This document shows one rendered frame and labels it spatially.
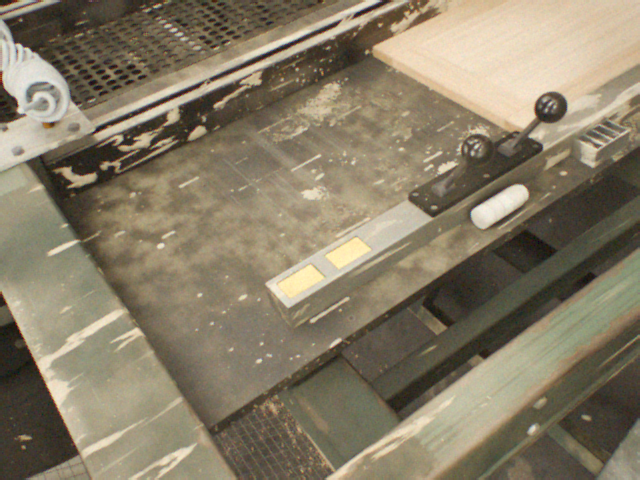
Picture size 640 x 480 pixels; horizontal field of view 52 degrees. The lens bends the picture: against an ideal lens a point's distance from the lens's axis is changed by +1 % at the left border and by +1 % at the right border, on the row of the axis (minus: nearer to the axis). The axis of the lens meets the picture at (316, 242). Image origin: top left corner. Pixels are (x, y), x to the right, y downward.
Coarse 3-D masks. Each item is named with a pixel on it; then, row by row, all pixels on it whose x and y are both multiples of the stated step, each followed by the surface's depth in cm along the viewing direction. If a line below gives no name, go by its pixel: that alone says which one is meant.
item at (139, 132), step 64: (384, 0) 119; (448, 0) 123; (0, 64) 85; (256, 64) 107; (320, 64) 113; (0, 128) 93; (64, 128) 92; (128, 128) 98; (192, 128) 104; (64, 192) 97
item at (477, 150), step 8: (472, 136) 73; (480, 136) 73; (488, 136) 73; (464, 144) 73; (472, 144) 72; (480, 144) 72; (488, 144) 72; (464, 152) 73; (472, 152) 72; (480, 152) 72; (488, 152) 72; (464, 160) 74; (472, 160) 73; (480, 160) 73; (488, 160) 73; (456, 168) 78; (464, 168) 77; (456, 176) 79; (440, 184) 82; (448, 184) 81; (440, 192) 82; (448, 192) 83
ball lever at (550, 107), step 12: (540, 96) 78; (552, 96) 77; (564, 96) 77; (540, 108) 77; (552, 108) 76; (564, 108) 77; (540, 120) 78; (552, 120) 77; (528, 132) 83; (504, 144) 87; (516, 144) 85
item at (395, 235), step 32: (608, 96) 95; (544, 128) 92; (576, 128) 91; (544, 160) 90; (480, 192) 84; (384, 224) 81; (416, 224) 81; (448, 224) 84; (320, 256) 79; (384, 256) 79; (320, 288) 75; (352, 288) 79; (288, 320) 76
